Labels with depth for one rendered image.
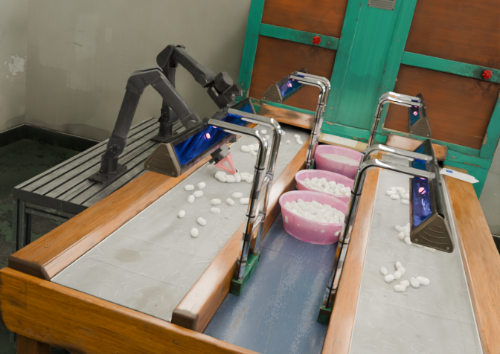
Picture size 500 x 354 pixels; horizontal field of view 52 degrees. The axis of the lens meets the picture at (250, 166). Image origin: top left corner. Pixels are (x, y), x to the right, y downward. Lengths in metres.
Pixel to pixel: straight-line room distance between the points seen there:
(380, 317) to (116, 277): 0.65
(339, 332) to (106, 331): 0.51
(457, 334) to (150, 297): 0.74
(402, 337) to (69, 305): 0.77
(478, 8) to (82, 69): 2.73
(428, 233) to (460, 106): 1.78
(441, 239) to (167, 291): 0.63
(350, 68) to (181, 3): 1.49
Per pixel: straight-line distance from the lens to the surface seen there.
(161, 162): 1.10
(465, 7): 2.72
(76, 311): 1.26
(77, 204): 1.81
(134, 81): 1.91
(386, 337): 1.30
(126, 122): 1.97
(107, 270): 1.33
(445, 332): 1.40
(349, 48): 2.72
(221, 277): 1.30
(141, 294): 1.25
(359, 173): 1.22
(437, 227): 1.03
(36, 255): 1.34
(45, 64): 4.29
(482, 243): 1.93
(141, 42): 3.89
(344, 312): 1.28
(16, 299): 1.35
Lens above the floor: 1.44
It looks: 19 degrees down
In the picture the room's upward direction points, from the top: 10 degrees clockwise
